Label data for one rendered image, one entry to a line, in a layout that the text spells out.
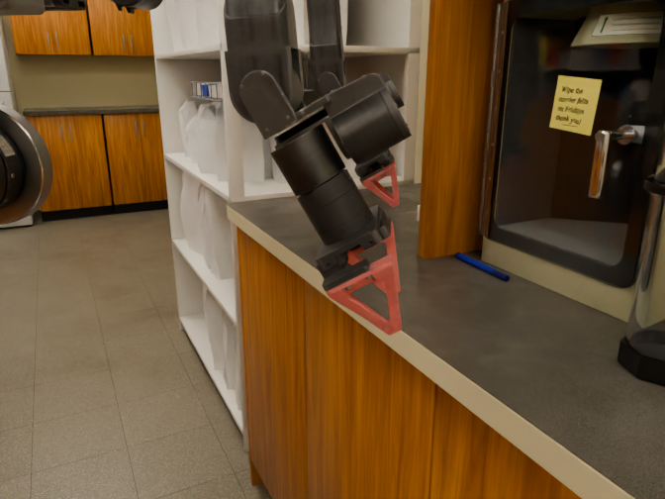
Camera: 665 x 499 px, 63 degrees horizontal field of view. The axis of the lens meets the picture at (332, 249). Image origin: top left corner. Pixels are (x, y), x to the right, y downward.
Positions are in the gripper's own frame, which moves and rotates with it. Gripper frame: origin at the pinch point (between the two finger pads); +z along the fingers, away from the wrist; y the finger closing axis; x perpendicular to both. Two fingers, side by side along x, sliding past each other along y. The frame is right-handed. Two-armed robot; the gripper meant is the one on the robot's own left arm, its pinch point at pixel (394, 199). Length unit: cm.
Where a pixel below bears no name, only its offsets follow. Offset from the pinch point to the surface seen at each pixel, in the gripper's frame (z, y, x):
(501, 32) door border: -17.0, -3.5, -28.9
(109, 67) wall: -162, 433, 225
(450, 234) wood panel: 11.3, 0.5, -6.2
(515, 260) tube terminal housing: 18.0, -9.0, -14.2
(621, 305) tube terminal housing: 23.9, -26.7, -23.8
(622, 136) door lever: 1.7, -26.2, -32.8
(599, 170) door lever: 3.9, -28.1, -28.0
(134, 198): -43, 388, 257
